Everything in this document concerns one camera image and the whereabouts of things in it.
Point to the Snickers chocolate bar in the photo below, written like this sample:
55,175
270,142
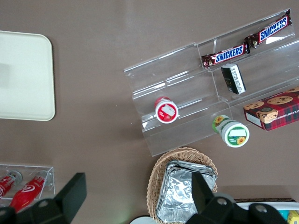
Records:
272,29
227,54

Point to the aluminium foil tray stack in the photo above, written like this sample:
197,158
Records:
177,189

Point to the black wrapped sandwich pack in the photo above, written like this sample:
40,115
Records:
233,79

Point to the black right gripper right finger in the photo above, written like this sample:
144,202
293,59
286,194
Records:
205,200

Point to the clear acrylic stepped stand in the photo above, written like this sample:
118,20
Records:
187,70

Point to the red cola bottle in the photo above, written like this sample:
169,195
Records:
26,191
5,185

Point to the yellow snack pack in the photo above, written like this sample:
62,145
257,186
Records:
294,217

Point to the teal snack pack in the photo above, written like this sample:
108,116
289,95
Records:
283,213

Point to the white rectangular snack tray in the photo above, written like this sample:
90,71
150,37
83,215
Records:
243,206

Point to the red tartan cookie box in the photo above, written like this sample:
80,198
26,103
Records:
278,112

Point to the cream plastic tray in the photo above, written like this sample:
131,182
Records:
28,77

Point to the oval wicker basket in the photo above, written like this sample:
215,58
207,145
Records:
155,177

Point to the green lid yogurt cup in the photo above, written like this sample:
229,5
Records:
234,135

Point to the red lid yogurt cup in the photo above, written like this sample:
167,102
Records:
166,112

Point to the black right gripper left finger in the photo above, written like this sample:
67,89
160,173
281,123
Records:
67,196

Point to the clear acrylic bottle rack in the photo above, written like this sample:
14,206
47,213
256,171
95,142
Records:
49,177

